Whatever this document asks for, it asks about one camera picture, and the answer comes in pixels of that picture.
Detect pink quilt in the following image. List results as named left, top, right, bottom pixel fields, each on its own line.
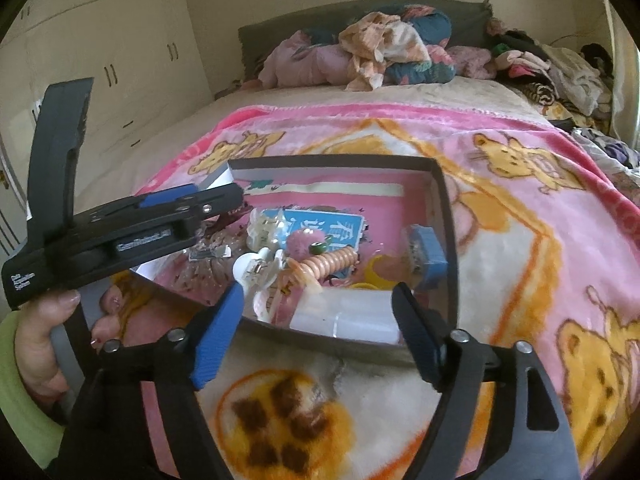
left=256, top=30, right=352, bottom=92

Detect person's left hand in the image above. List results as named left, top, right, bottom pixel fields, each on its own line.
left=14, top=280, right=128, bottom=397

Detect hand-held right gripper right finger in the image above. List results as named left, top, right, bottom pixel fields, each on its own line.
left=391, top=282, right=583, bottom=480

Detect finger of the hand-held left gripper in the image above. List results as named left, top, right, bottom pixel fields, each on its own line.
left=139, top=183, right=202, bottom=211
left=172, top=182, right=247, bottom=224

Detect person's left forearm green sleeve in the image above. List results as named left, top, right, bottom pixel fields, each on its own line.
left=0, top=310, right=68, bottom=467

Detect small blue box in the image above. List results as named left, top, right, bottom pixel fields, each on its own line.
left=404, top=224, right=449, bottom=292

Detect peach floral cloth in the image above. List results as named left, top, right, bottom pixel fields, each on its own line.
left=338, top=11, right=432, bottom=93

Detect pink pompom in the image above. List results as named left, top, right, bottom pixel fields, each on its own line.
left=286, top=226, right=327, bottom=252

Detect pink plush cloth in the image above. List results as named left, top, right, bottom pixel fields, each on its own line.
left=446, top=45, right=497, bottom=82

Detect white hair clip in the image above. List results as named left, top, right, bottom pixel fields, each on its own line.
left=231, top=248, right=287, bottom=292

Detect clear plastic packet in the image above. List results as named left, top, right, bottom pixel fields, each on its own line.
left=289, top=291, right=402, bottom=347

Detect dark floral quilt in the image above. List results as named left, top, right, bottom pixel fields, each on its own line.
left=384, top=4, right=457, bottom=87

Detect sparkly mesh hair accessory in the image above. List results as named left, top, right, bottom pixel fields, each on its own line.
left=171, top=229, right=247, bottom=295

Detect peach spiral hair tie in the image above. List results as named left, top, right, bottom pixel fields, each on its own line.
left=284, top=249, right=359, bottom=292

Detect pink printed bear blanket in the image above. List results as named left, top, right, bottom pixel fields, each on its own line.
left=107, top=104, right=640, bottom=480

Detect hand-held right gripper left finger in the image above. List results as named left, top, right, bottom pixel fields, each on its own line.
left=50, top=282, right=246, bottom=480

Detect clear hair claw clip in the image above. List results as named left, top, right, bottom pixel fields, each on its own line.
left=247, top=209, right=284, bottom=252

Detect cream wardrobe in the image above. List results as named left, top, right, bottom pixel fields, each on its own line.
left=0, top=0, right=215, bottom=283

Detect dark green headboard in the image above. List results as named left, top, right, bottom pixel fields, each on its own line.
left=237, top=0, right=494, bottom=85

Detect dark cardboard box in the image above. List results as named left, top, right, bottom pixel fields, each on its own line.
left=128, top=154, right=459, bottom=362

